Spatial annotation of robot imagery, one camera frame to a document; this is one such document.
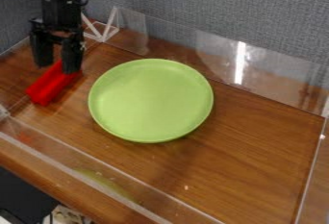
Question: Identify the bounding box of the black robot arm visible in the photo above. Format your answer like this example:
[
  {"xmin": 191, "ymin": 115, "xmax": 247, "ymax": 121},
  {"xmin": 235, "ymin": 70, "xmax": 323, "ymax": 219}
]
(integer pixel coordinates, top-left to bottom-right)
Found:
[{"xmin": 29, "ymin": 0, "xmax": 88, "ymax": 74}]

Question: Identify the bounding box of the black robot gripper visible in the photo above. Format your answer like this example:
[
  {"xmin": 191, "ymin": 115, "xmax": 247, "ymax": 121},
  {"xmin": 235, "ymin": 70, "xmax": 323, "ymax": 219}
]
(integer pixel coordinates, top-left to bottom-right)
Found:
[{"xmin": 29, "ymin": 0, "xmax": 84, "ymax": 74}]

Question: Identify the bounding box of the red block carrot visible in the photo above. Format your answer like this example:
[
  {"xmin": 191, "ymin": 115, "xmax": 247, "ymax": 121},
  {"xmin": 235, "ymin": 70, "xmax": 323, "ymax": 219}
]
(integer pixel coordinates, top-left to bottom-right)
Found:
[{"xmin": 25, "ymin": 61, "xmax": 82, "ymax": 106}]

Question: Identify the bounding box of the green round plate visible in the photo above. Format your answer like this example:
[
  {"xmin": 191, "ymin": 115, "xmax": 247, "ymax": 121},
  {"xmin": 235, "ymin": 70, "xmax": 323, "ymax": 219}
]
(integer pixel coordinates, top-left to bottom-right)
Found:
[{"xmin": 88, "ymin": 59, "xmax": 214, "ymax": 143}]

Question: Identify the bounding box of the clear acrylic triangle bracket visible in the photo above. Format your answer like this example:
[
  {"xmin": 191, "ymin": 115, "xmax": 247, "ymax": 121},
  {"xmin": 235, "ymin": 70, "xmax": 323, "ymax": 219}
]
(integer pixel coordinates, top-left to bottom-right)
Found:
[{"xmin": 81, "ymin": 8, "xmax": 119, "ymax": 43}]

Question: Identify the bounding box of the black box under table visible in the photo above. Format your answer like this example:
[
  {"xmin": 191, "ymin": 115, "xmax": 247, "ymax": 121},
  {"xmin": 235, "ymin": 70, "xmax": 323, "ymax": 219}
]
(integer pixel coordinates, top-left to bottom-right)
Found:
[{"xmin": 0, "ymin": 167, "xmax": 58, "ymax": 224}]

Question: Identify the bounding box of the clear acrylic enclosure wall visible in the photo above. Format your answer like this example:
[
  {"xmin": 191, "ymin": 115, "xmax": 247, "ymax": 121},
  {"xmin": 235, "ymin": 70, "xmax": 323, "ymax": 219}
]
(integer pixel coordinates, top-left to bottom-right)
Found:
[{"xmin": 0, "ymin": 8, "xmax": 329, "ymax": 224}]

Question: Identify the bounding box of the white power strip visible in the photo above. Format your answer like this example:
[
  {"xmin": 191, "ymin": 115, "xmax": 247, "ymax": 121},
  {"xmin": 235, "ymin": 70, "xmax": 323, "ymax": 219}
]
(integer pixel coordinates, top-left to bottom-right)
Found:
[{"xmin": 41, "ymin": 205, "xmax": 92, "ymax": 224}]

